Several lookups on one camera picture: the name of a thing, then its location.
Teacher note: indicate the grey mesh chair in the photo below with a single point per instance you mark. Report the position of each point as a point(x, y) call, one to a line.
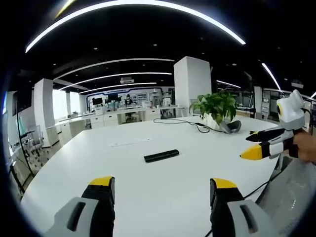
point(287, 197)

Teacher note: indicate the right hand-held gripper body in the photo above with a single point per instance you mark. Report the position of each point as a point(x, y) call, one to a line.
point(291, 116)

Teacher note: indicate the black monitor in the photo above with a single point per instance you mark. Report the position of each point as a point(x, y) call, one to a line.
point(97, 101)

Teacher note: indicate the person's right hand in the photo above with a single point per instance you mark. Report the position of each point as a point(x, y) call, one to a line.
point(306, 145)

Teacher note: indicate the white square pillar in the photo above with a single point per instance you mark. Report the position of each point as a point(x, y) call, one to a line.
point(192, 86)
point(44, 108)

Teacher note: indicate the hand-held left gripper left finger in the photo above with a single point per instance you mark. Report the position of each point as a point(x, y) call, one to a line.
point(84, 212)

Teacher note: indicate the grey headset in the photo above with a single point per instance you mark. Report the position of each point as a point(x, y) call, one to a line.
point(231, 126)

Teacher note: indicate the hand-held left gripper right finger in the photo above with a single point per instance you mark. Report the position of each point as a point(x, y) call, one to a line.
point(237, 214)

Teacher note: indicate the black remote control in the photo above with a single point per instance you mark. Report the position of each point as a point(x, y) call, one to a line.
point(161, 155)

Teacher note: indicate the white lab counter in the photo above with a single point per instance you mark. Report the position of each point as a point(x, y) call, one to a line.
point(118, 116)

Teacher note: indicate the green potted plant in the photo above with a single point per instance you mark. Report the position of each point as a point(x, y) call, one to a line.
point(215, 106)

